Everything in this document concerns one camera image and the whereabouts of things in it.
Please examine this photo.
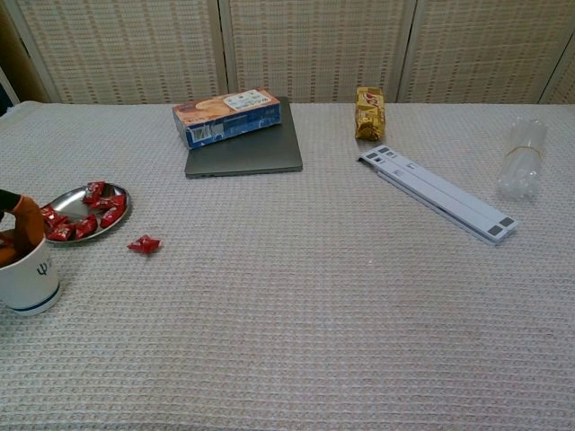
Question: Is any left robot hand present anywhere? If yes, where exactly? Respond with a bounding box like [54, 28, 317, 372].
[0, 188, 46, 268]

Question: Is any white flat remote strip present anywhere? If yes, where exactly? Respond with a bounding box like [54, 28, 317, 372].
[358, 145, 520, 246]

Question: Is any white woven tablecloth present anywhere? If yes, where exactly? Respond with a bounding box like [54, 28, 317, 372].
[0, 101, 575, 431]

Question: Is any woven folding screen panel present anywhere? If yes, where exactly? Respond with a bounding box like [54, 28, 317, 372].
[13, 0, 230, 105]
[537, 42, 575, 105]
[219, 0, 417, 104]
[397, 0, 575, 104]

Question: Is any gold snack packet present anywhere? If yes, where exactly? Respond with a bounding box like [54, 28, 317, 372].
[355, 86, 387, 142]

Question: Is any round metal plate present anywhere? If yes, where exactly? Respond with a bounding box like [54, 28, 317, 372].
[42, 181, 132, 245]

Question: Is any white paper cup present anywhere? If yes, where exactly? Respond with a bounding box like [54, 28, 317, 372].
[0, 235, 63, 317]

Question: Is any orange and blue biscuit box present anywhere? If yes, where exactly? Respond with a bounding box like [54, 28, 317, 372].
[172, 88, 283, 150]

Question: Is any brown wooden screen frame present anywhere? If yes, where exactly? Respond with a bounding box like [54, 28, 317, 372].
[0, 0, 50, 107]

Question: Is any red candy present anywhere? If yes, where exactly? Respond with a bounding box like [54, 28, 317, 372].
[127, 233, 164, 256]

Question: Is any heap of red candies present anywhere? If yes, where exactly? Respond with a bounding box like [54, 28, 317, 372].
[40, 180, 127, 242]

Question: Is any clear plastic tube bundle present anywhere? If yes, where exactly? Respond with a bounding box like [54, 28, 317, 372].
[496, 116, 550, 202]

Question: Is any grey closed laptop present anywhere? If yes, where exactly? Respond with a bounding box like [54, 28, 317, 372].
[184, 96, 304, 180]

